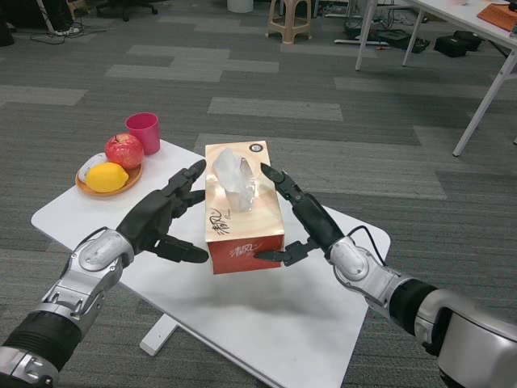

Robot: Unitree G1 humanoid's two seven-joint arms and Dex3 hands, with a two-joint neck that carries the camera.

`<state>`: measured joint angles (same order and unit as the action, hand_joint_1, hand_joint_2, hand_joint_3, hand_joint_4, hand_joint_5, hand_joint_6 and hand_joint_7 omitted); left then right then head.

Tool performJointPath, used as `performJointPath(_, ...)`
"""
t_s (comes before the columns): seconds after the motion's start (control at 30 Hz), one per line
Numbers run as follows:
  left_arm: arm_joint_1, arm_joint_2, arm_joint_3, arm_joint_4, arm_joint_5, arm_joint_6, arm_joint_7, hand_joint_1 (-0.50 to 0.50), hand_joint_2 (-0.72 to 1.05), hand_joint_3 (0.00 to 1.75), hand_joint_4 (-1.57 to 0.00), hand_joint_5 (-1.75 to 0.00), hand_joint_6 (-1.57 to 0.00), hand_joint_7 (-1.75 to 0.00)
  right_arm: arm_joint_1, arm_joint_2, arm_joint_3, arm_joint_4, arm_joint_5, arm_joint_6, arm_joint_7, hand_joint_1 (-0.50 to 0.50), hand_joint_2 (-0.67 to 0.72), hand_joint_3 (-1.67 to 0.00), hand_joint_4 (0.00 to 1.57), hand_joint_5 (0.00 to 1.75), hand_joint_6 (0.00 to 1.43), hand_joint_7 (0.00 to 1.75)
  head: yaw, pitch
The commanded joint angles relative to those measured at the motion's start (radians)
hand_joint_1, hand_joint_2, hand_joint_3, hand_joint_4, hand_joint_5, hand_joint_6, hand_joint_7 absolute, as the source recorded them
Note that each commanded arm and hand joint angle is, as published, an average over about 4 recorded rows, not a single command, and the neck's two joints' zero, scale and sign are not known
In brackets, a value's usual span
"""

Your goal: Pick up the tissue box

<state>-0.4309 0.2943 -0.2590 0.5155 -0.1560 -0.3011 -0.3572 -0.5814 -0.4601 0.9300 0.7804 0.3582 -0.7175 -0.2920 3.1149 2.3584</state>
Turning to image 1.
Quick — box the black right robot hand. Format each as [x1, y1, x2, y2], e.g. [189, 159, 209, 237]
[252, 162, 347, 268]

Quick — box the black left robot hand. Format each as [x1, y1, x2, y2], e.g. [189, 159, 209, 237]
[116, 158, 210, 264]

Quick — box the wood-print tissue box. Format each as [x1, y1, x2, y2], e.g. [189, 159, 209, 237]
[204, 140, 287, 276]

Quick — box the white tissue sheet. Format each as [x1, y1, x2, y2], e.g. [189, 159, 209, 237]
[212, 147, 259, 213]

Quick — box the orange plate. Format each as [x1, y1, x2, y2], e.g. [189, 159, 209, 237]
[75, 161, 145, 199]

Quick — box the yellow lemon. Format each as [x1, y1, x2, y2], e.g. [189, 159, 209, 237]
[85, 162, 130, 194]

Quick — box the red apple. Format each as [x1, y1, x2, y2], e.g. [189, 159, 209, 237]
[104, 133, 145, 171]

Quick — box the white rounded object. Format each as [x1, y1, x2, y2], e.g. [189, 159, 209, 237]
[78, 152, 108, 183]

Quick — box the pink plastic cup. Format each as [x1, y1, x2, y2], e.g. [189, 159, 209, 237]
[124, 112, 161, 156]

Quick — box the white table base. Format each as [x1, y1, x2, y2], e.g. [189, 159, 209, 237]
[139, 313, 179, 356]

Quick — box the black flat case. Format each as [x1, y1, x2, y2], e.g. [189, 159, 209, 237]
[377, 28, 431, 52]

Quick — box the beige plastic stool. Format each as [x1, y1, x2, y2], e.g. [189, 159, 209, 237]
[267, 0, 314, 44]

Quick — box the black bag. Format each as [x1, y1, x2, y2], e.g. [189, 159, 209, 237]
[434, 30, 483, 54]

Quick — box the long white table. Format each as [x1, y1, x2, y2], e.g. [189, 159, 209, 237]
[354, 0, 517, 158]

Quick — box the orange tray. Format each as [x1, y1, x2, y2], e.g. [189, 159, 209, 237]
[476, 2, 517, 32]

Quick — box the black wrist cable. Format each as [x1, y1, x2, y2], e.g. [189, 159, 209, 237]
[347, 226, 389, 266]

